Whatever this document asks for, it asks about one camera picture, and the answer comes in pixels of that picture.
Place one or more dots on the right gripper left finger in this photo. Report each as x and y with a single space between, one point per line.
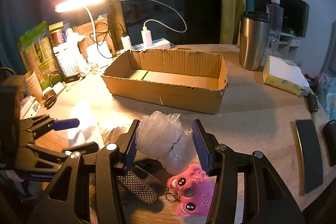
66 199

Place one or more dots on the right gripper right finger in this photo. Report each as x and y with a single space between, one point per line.
267 199

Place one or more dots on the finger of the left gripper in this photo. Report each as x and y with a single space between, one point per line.
51 155
42 124

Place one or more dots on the white towel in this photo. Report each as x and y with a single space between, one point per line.
88 129

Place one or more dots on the clear bubble wrap bundle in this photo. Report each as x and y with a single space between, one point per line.
162 137

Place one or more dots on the pink plush toy keychain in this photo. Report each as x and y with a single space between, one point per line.
193 190

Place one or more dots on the stack of paper cups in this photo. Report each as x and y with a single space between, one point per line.
32 85

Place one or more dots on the black phone on table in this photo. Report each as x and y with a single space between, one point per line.
311 156

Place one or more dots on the grey dotted glove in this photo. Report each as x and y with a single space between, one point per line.
141 180

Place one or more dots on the white perforated plastic basket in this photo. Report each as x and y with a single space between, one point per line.
66 58

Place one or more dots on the green paper cup package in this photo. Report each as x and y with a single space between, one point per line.
37 53

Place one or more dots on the black object at edge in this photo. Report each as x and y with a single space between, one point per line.
330 138

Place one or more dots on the red tin can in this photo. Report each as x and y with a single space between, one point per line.
57 37

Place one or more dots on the black car key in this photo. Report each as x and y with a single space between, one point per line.
311 101

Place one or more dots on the brown cardboard box behind lamp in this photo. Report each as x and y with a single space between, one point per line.
101 27

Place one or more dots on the white charger left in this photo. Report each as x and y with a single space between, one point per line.
125 39

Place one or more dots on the white charger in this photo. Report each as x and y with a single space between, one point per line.
146 36
125 39

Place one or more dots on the open cardboard box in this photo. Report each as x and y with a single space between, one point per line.
182 79

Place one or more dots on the white charger right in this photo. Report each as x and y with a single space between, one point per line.
146 36

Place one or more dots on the yellow tissue pack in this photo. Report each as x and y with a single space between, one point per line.
285 75

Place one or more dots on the white power strip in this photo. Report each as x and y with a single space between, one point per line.
161 44

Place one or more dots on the stainless steel tumbler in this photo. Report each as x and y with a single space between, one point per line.
254 31

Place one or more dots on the black monitor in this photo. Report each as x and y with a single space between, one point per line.
296 15

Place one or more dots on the clear plastic water bottle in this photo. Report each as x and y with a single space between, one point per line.
275 13

